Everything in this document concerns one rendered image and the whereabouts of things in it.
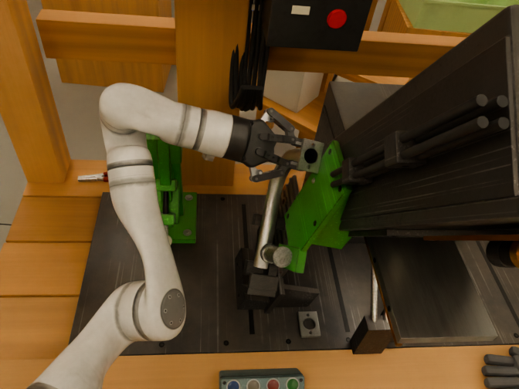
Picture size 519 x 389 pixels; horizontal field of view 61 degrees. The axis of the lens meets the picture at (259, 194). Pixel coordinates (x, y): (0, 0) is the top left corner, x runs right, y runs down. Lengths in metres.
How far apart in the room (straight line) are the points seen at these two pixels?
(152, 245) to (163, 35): 0.52
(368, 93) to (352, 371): 0.56
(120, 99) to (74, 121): 2.21
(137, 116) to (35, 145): 0.51
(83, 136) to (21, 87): 1.72
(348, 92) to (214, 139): 0.35
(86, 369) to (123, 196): 0.24
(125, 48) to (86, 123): 1.83
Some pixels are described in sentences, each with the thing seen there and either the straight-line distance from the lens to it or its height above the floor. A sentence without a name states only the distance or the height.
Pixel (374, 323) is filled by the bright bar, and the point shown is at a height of 1.01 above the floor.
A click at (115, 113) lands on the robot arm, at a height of 1.33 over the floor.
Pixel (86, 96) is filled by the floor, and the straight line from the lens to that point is 3.08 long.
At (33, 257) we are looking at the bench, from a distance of 1.11.
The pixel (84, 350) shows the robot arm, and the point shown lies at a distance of 0.66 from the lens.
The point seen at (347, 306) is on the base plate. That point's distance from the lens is 1.01.
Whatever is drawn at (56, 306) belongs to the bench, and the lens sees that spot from 1.03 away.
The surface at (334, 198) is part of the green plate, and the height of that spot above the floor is 1.24.
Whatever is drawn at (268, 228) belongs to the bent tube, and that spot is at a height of 1.05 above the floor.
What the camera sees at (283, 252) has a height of 1.09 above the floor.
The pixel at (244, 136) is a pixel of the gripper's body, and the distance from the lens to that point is 0.73.
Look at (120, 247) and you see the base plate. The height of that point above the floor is 0.90.
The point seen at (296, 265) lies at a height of 1.09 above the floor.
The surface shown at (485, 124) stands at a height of 1.56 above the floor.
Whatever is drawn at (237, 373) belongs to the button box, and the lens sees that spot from 0.86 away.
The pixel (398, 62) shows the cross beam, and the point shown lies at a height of 1.23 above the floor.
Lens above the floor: 1.74
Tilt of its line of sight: 47 degrees down
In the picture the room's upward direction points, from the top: 9 degrees clockwise
